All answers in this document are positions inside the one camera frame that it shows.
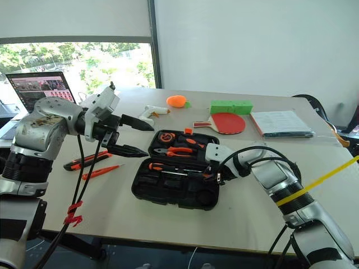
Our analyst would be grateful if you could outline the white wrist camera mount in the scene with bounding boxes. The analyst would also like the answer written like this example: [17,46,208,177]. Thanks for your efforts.
[82,85,121,142]
[205,142,240,180]

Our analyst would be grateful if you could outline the black chair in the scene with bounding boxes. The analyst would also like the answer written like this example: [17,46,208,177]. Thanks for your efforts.
[291,94,359,157]

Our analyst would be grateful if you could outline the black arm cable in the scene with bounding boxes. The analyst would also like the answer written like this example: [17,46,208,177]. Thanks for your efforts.
[218,145,303,269]
[33,133,103,269]

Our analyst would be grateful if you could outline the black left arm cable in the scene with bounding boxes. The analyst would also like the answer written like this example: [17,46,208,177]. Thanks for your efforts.
[33,133,103,269]

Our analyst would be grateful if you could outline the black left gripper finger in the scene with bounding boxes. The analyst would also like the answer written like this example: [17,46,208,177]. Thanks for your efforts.
[120,114,155,132]
[107,144,150,159]

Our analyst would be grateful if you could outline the black table leg frame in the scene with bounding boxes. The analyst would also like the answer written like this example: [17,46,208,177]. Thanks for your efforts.
[39,229,108,262]

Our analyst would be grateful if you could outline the orange plush fruit toy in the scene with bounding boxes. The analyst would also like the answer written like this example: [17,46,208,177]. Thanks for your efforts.
[166,95,192,109]

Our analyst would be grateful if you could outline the black orange slim screwdriver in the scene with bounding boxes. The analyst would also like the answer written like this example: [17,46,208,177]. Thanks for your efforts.
[164,170,211,180]

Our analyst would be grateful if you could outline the orange handled pliers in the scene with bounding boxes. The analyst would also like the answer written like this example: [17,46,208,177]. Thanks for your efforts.
[153,146,195,158]

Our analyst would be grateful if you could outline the black orange utility knife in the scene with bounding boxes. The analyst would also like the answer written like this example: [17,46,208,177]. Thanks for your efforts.
[63,150,113,172]

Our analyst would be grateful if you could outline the red table tennis paddle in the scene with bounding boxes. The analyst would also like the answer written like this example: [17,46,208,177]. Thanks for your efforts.
[192,112,247,136]

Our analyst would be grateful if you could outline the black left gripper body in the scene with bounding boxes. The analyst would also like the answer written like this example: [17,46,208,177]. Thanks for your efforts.
[92,114,123,148]

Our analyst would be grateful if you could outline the booklet in plastic sleeve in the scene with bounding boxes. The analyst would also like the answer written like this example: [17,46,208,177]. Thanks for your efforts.
[249,110,315,139]

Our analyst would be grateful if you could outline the green sponge block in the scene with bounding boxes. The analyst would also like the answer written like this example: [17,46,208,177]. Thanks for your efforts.
[210,99,254,116]

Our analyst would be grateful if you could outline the white roller blind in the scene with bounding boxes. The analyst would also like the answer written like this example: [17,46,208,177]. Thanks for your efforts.
[0,0,154,45]

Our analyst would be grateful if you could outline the black plastic tool case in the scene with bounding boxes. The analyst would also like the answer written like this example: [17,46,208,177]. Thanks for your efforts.
[131,128,221,212]

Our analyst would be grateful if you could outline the dark window frame post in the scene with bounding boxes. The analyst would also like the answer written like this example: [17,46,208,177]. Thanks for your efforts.
[146,0,163,89]

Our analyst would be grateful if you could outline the red tape on cable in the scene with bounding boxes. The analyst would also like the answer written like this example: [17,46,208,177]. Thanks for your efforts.
[63,200,84,228]

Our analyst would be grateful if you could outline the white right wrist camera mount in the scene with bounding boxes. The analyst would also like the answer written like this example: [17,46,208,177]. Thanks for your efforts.
[205,142,240,180]

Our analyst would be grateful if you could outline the white cable under table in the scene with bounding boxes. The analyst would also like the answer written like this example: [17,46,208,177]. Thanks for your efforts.
[188,246,199,269]

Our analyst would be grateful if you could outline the white glue gun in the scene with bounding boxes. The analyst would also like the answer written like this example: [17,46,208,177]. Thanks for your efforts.
[138,105,171,127]

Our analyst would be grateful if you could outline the black laptop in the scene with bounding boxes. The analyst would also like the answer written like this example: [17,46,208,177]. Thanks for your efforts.
[0,71,78,141]

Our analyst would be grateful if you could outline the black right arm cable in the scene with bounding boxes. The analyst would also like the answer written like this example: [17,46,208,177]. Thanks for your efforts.
[218,145,303,269]

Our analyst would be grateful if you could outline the yellow strap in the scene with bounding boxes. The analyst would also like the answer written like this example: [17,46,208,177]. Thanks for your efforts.
[276,155,359,207]

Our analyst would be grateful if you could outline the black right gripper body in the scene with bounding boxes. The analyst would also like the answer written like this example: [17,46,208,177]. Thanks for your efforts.
[208,165,227,186]

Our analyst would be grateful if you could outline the black orange driver handle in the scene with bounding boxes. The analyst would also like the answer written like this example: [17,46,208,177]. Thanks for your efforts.
[177,134,206,150]

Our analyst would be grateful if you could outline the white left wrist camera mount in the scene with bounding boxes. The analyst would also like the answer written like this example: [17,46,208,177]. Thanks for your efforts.
[82,85,121,142]

